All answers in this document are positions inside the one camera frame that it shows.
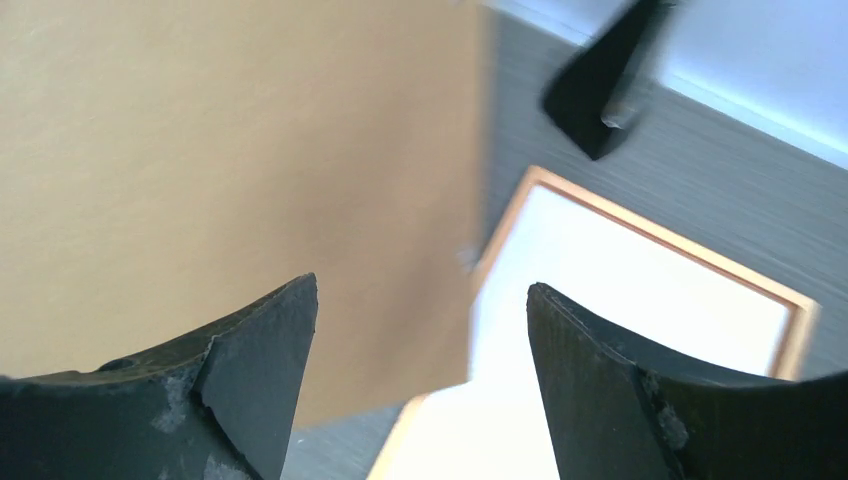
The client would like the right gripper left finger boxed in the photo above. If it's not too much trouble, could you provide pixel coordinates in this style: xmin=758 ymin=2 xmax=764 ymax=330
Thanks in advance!
xmin=1 ymin=274 xmax=318 ymax=479

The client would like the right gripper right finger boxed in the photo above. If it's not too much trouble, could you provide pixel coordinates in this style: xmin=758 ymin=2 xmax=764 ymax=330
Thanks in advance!
xmin=526 ymin=283 xmax=847 ymax=480

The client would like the building and sky photo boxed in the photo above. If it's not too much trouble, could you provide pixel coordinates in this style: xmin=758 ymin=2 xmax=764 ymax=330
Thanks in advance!
xmin=384 ymin=185 xmax=793 ymax=480

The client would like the orange wooden picture frame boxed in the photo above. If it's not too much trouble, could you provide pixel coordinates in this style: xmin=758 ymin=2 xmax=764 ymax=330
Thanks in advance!
xmin=365 ymin=165 xmax=823 ymax=480

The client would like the brown cardboard backing board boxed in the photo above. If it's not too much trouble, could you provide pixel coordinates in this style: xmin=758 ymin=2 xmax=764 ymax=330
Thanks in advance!
xmin=1 ymin=1 xmax=485 ymax=426

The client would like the black metronome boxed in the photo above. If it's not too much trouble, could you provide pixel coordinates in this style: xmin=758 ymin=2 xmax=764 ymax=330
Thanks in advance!
xmin=541 ymin=0 xmax=679 ymax=161

